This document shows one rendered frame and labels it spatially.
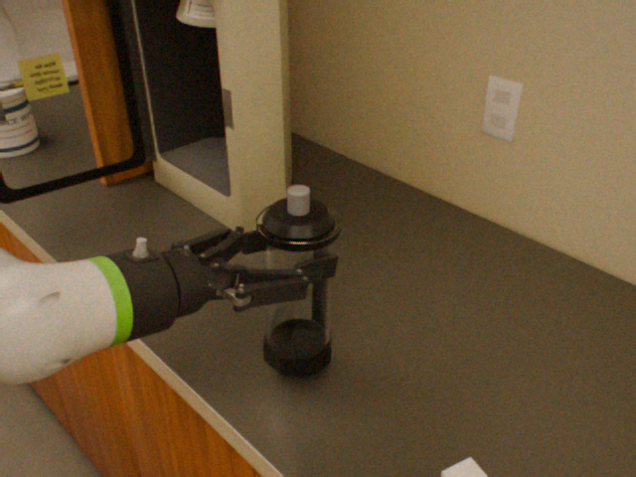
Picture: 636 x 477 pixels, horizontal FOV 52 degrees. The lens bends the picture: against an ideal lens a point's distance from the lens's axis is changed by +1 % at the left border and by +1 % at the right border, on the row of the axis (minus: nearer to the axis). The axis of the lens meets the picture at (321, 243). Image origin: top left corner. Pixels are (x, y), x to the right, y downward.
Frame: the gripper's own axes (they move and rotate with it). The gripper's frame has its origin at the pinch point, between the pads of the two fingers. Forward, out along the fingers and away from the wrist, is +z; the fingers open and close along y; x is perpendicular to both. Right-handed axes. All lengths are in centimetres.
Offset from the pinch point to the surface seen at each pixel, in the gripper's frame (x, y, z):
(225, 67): -15.7, 35.1, 13.0
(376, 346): 17.5, -4.8, 16.7
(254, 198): 8.6, 33.6, 22.4
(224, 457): 38.4, 5.6, -1.7
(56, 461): 116, 93, 13
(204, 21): -21, 44, 14
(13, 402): 116, 125, 13
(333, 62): -13, 53, 58
